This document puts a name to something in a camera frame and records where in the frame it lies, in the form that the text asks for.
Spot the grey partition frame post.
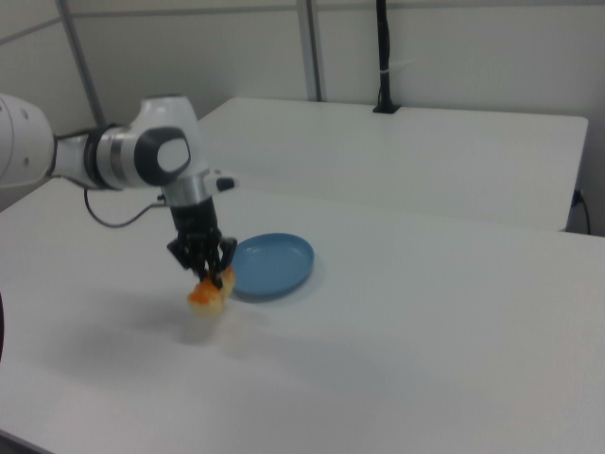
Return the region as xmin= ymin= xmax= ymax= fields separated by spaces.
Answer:
xmin=60 ymin=0 xmax=108 ymax=128
xmin=297 ymin=0 xmax=328 ymax=102

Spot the black wall cable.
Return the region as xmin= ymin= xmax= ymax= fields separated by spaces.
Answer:
xmin=572 ymin=189 xmax=593 ymax=235

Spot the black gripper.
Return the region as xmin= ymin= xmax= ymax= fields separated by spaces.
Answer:
xmin=165 ymin=197 xmax=238 ymax=289

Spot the orange glazed bread piece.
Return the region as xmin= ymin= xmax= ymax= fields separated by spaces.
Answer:
xmin=187 ymin=267 xmax=237 ymax=317

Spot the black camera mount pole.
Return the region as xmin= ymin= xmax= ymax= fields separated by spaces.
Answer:
xmin=372 ymin=0 xmax=401 ymax=114

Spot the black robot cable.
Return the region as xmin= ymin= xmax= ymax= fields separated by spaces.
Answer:
xmin=83 ymin=187 xmax=166 ymax=228

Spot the blue round plate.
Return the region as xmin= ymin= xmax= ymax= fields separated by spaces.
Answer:
xmin=230 ymin=232 xmax=316 ymax=300

